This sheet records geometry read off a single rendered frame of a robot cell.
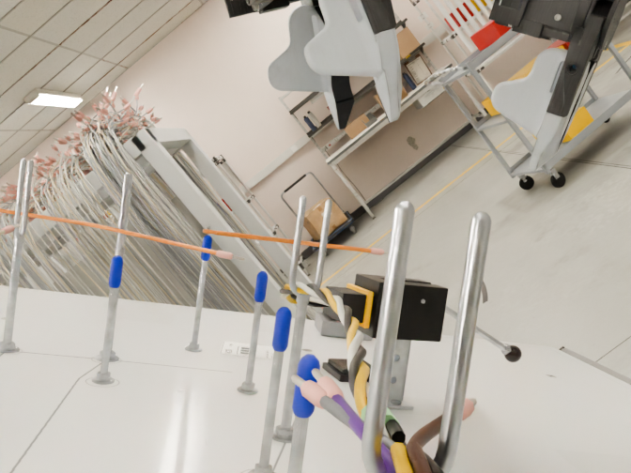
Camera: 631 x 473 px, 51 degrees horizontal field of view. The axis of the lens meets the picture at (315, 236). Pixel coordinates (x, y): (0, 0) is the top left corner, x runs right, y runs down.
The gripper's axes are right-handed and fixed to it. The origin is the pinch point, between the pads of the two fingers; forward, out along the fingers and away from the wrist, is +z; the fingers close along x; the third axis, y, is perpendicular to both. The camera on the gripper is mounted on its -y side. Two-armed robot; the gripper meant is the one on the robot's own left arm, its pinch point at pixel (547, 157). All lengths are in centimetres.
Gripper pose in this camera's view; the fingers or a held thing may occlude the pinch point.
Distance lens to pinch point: 55.1
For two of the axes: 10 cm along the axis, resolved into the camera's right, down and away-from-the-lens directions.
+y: -8.6, -3.8, 3.5
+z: -2.4, 9.0, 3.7
